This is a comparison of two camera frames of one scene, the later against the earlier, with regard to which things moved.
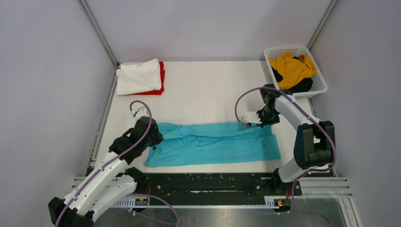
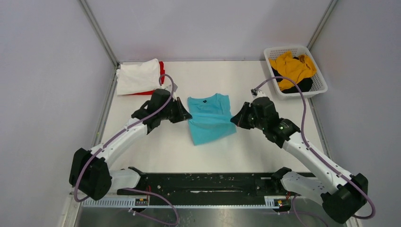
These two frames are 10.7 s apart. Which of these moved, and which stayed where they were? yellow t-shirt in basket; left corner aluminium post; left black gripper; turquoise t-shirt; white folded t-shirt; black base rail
Moved: turquoise t-shirt; left black gripper
Stayed: yellow t-shirt in basket; white folded t-shirt; left corner aluminium post; black base rail
